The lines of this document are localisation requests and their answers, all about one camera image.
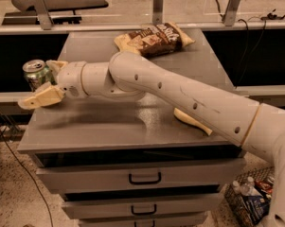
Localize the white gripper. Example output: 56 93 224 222
18 60 87 110

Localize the green soda can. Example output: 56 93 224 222
23 60 55 91

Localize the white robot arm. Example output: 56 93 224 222
18 51 285 227

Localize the grey drawer cabinet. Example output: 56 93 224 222
16 27 248 227

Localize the brown chip bag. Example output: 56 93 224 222
114 22 195 58

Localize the yellow sponge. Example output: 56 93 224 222
173 108 213 135

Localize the clear plastic water bottle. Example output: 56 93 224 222
240 176 260 196

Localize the red snack bag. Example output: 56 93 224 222
255 180 273 194

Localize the blue snack bag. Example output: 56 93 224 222
242 196 270 224

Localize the left metal rail bracket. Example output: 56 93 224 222
29 0 53 30

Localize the metal rail bracket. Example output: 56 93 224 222
223 0 240 26
152 0 164 24
29 0 53 30

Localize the black floor cable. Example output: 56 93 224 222
0 123 55 227

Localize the top drawer black handle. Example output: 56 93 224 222
128 172 162 185

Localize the drawer black handle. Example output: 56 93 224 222
134 219 156 227
131 204 157 216
128 172 162 185

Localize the middle metal rail bracket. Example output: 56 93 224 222
152 0 164 24

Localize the middle drawer black handle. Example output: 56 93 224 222
131 204 157 216

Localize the bottom drawer black handle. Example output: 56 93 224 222
134 219 156 227

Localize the right metal rail bracket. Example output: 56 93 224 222
223 0 240 26

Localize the wire basket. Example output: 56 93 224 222
224 167 275 227

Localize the black cable at rail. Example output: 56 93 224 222
211 0 285 85

